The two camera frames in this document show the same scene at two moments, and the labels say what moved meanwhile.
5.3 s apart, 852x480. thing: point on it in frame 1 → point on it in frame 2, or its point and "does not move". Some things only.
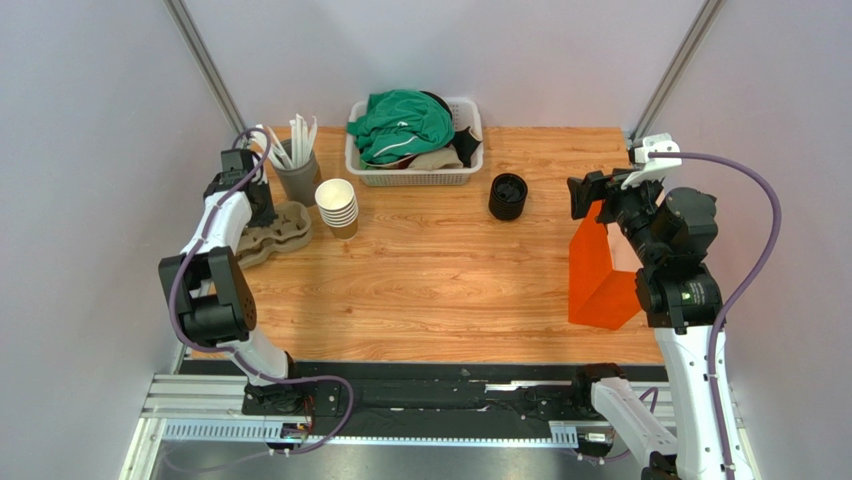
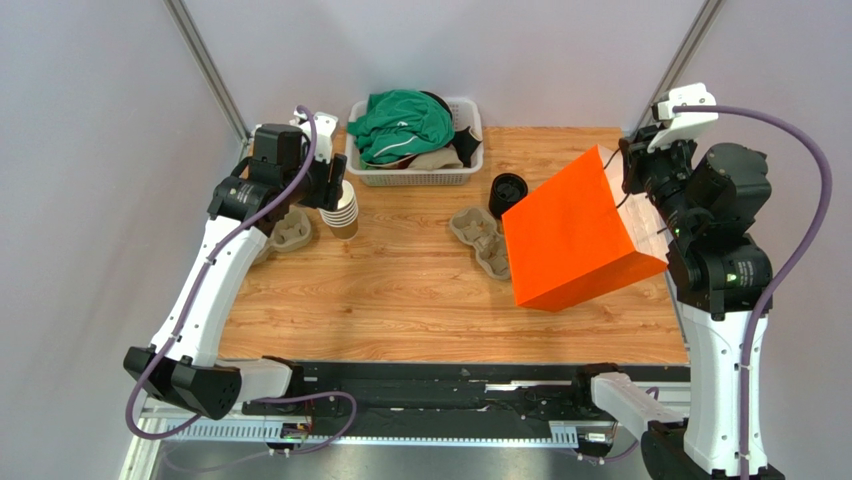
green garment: x=400 y=122 does not move
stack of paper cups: x=338 y=205 does not move
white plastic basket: x=467 y=117 does not move
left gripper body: x=264 y=214 → x=313 y=189
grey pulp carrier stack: x=290 y=231 does not move
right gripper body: x=600 y=202 → x=635 y=168
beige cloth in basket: x=445 y=158 does not move
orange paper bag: x=599 y=295 → x=581 y=235
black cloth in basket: x=464 y=141 does not move
